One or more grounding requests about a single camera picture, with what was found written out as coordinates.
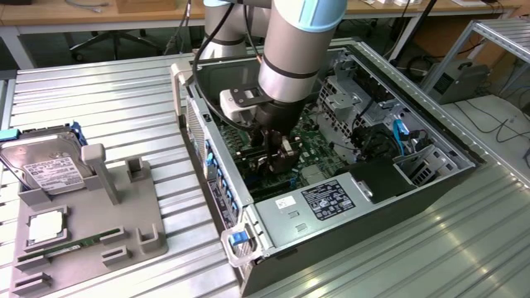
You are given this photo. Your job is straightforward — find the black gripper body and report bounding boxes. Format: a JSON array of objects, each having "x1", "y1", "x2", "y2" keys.
[{"x1": 251, "y1": 101, "x2": 305, "y2": 138}]

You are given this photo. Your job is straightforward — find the black installed RAM stick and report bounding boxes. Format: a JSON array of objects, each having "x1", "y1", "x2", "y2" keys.
[{"x1": 235, "y1": 148, "x2": 265, "y2": 160}]

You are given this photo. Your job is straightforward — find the silver chipset heatsink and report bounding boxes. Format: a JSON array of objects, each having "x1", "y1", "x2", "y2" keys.
[{"x1": 300, "y1": 166, "x2": 328, "y2": 181}]

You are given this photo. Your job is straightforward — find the black expansion slot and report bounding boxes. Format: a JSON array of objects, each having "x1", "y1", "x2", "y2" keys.
[{"x1": 247, "y1": 181, "x2": 297, "y2": 200}]

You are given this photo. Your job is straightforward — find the green motherboard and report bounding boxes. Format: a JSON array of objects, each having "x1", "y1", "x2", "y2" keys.
[{"x1": 214, "y1": 99, "x2": 356, "y2": 202}]

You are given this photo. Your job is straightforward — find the blue card retainer strip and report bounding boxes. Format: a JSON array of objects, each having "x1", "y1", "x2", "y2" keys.
[{"x1": 204, "y1": 139, "x2": 241, "y2": 221}]

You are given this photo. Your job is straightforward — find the silver disk bay cage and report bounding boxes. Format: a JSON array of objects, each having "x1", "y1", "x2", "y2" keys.
[{"x1": 316, "y1": 74, "x2": 397, "y2": 156}]

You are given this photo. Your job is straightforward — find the silver power supply unit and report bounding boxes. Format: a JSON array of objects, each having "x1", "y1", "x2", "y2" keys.
[{"x1": 252, "y1": 172, "x2": 373, "y2": 258}]

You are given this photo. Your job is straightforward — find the black plastic shroud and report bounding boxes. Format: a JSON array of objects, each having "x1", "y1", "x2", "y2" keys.
[{"x1": 332, "y1": 156, "x2": 417, "y2": 204}]

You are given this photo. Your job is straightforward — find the black open PC case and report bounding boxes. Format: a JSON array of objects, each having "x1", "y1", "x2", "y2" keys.
[{"x1": 169, "y1": 43, "x2": 487, "y2": 297}]

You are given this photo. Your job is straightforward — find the small silver disk bay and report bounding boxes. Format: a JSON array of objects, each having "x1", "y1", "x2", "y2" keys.
[{"x1": 392, "y1": 144, "x2": 460, "y2": 187}]

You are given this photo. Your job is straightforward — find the black office chair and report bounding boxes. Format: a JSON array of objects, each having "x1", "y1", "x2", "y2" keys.
[{"x1": 68, "y1": 29, "x2": 161, "y2": 62}]

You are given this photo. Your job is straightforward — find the grey equipment box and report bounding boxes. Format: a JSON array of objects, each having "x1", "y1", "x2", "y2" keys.
[{"x1": 429, "y1": 61, "x2": 492, "y2": 106}]

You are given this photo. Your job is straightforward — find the grey parts rack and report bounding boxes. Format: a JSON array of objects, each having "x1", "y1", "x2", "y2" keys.
[{"x1": 10, "y1": 144, "x2": 169, "y2": 297}]

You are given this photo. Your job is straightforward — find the silver hard disk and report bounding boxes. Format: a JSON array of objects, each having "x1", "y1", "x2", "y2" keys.
[{"x1": 0, "y1": 132, "x2": 98, "y2": 196}]

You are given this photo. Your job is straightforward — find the green RAM stick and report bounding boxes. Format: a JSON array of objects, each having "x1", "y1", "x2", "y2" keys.
[{"x1": 18, "y1": 234, "x2": 104, "y2": 259}]

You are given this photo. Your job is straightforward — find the silver CPU chip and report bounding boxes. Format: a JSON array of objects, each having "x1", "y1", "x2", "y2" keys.
[{"x1": 26, "y1": 212, "x2": 66, "y2": 242}]

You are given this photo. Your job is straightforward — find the wooden desk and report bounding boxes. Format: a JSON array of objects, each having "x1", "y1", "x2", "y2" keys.
[{"x1": 0, "y1": 0, "x2": 520, "y2": 27}]

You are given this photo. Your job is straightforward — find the black power wire bundle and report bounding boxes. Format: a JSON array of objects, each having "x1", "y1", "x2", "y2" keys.
[{"x1": 349, "y1": 124, "x2": 400, "y2": 162}]

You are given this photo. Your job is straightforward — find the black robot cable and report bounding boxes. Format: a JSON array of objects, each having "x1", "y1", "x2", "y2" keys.
[{"x1": 192, "y1": 0, "x2": 260, "y2": 131}]

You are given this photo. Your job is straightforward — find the blue wire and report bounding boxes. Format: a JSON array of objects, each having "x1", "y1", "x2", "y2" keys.
[{"x1": 391, "y1": 119, "x2": 411, "y2": 156}]

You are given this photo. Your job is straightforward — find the aluminium profile frame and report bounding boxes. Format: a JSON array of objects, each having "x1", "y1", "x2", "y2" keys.
[{"x1": 419, "y1": 18, "x2": 530, "y2": 97}]

